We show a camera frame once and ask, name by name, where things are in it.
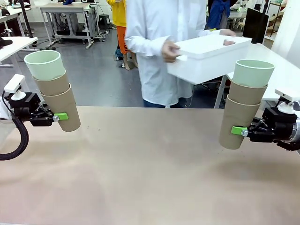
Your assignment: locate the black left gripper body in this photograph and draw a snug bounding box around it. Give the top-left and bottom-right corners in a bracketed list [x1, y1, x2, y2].
[10, 92, 53, 128]

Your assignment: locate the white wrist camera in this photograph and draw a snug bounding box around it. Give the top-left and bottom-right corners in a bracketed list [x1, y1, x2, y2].
[3, 74, 26, 101]
[274, 87, 300, 115]

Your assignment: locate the person left forearm white sleeve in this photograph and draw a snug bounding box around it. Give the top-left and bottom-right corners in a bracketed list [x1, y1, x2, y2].
[198, 28, 223, 38]

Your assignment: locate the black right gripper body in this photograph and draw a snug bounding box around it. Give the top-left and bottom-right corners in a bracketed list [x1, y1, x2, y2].
[259, 106, 296, 143]

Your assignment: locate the black monitor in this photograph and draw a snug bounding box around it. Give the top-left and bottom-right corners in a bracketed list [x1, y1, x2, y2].
[242, 7, 270, 45]

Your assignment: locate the person right hand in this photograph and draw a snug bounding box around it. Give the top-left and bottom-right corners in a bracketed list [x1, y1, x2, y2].
[161, 39, 182, 64]

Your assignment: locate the white plastic basket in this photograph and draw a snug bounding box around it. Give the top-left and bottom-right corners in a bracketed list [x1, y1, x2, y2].
[166, 29, 253, 86]

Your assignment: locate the brown cup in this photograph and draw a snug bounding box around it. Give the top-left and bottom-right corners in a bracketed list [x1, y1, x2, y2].
[40, 83, 82, 133]
[32, 69, 71, 97]
[228, 79, 269, 105]
[218, 93, 262, 150]

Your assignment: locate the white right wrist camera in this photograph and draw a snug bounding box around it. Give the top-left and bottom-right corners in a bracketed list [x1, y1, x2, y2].
[274, 87, 300, 115]

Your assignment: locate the person torso white shirt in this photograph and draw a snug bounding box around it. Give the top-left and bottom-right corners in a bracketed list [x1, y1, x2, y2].
[125, 0, 210, 109]

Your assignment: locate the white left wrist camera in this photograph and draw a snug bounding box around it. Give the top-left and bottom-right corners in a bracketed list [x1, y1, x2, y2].
[3, 74, 26, 101]

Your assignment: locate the white desk with black object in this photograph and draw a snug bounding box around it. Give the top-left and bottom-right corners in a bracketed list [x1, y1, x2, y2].
[0, 36, 39, 69]

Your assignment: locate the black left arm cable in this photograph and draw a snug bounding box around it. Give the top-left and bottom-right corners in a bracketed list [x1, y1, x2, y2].
[0, 90, 30, 161]

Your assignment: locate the white side table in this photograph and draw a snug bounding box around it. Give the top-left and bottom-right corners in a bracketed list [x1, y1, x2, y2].
[214, 42, 300, 109]

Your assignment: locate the person right forearm white sleeve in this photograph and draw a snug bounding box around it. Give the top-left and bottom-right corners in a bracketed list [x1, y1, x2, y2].
[125, 34, 173, 57]

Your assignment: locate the black object on desk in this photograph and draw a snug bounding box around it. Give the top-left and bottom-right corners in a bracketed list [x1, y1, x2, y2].
[0, 37, 13, 49]

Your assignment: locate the person left hand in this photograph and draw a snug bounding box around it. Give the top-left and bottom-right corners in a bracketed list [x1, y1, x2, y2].
[218, 29, 237, 47]

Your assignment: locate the person in yellow top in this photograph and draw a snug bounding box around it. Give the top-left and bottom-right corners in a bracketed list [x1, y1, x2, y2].
[105, 0, 139, 71]

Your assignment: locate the black stand pole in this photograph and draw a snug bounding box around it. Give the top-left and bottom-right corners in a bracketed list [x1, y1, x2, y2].
[18, 0, 41, 52]

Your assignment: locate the green cup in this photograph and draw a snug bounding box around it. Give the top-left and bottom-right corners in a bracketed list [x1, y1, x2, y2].
[23, 50, 67, 81]
[234, 59, 276, 89]

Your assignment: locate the white metal-frame workbench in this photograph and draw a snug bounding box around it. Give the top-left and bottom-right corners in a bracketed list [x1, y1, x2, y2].
[39, 2, 100, 50]

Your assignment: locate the person in blue jacket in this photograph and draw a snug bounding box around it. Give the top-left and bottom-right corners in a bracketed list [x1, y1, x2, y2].
[205, 0, 232, 30]

